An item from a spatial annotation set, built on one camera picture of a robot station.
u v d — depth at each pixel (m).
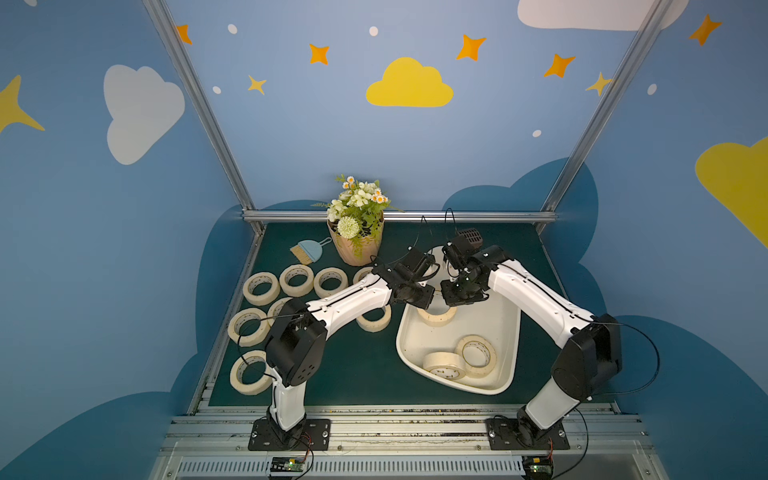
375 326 0.91
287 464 0.72
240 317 0.92
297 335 0.53
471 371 0.82
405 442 0.74
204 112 0.86
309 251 1.14
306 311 0.50
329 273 1.04
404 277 0.66
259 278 1.02
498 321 0.94
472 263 0.60
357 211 0.86
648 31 0.72
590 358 0.44
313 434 0.75
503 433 0.74
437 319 0.80
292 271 1.04
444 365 0.76
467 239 1.18
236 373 0.82
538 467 0.73
